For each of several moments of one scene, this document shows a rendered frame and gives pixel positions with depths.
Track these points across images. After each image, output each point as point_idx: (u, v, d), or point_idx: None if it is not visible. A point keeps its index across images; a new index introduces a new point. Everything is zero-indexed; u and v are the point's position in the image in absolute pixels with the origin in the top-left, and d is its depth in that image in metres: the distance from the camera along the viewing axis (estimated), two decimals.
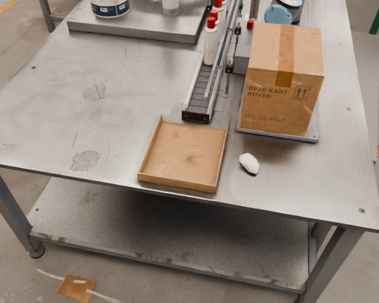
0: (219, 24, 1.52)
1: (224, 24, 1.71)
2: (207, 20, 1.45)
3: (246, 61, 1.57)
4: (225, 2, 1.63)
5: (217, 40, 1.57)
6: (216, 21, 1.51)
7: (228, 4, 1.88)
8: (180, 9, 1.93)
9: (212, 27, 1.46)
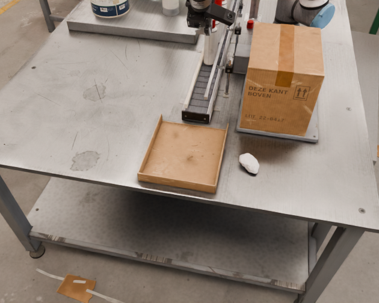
0: (219, 24, 1.52)
1: (224, 24, 1.71)
2: None
3: (246, 61, 1.57)
4: (225, 2, 1.63)
5: (217, 40, 1.57)
6: (216, 21, 1.51)
7: (228, 4, 1.88)
8: (180, 9, 1.93)
9: (212, 27, 1.46)
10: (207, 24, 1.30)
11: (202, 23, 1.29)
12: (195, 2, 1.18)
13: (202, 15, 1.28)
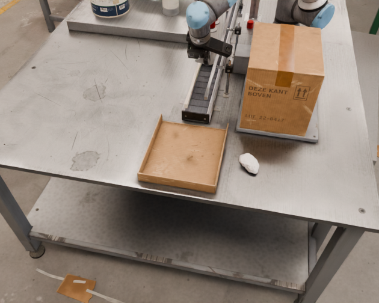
0: (219, 24, 1.52)
1: (224, 24, 1.71)
2: None
3: (246, 61, 1.57)
4: None
5: None
6: (216, 21, 1.51)
7: None
8: (180, 9, 1.93)
9: (212, 27, 1.46)
10: (206, 56, 1.39)
11: (201, 55, 1.38)
12: (195, 39, 1.28)
13: (201, 48, 1.37)
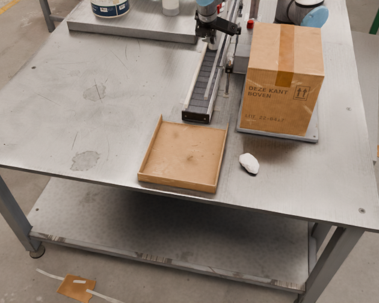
0: (222, 12, 1.59)
1: None
2: None
3: (246, 61, 1.57)
4: None
5: None
6: (220, 9, 1.58)
7: (228, 4, 1.88)
8: (180, 9, 1.93)
9: (216, 13, 1.54)
10: (212, 34, 1.50)
11: (209, 33, 1.49)
12: (203, 17, 1.38)
13: (209, 27, 1.48)
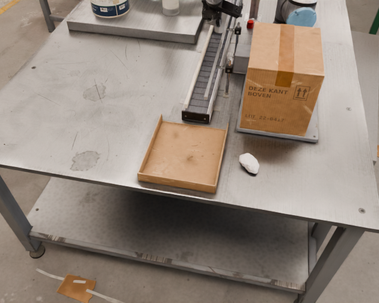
0: None
1: None
2: None
3: (246, 61, 1.57)
4: None
5: None
6: None
7: None
8: (180, 9, 1.93)
9: None
10: (218, 17, 1.60)
11: (214, 15, 1.59)
12: None
13: (215, 9, 1.58)
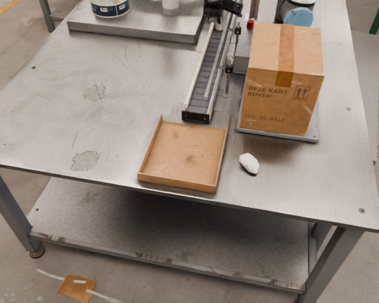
0: None
1: None
2: None
3: (246, 61, 1.57)
4: None
5: None
6: None
7: None
8: (180, 9, 1.93)
9: None
10: (219, 14, 1.62)
11: (215, 13, 1.60)
12: None
13: (216, 7, 1.59)
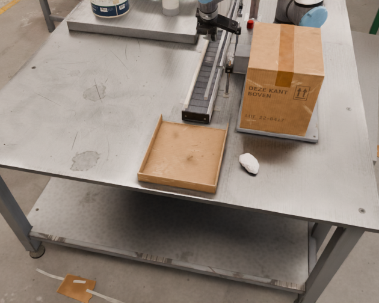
0: None
1: None
2: None
3: (246, 61, 1.57)
4: None
5: (227, 9, 1.75)
6: None
7: None
8: (180, 9, 1.93)
9: None
10: (213, 32, 1.51)
11: (209, 30, 1.50)
12: (204, 14, 1.40)
13: (209, 24, 1.49)
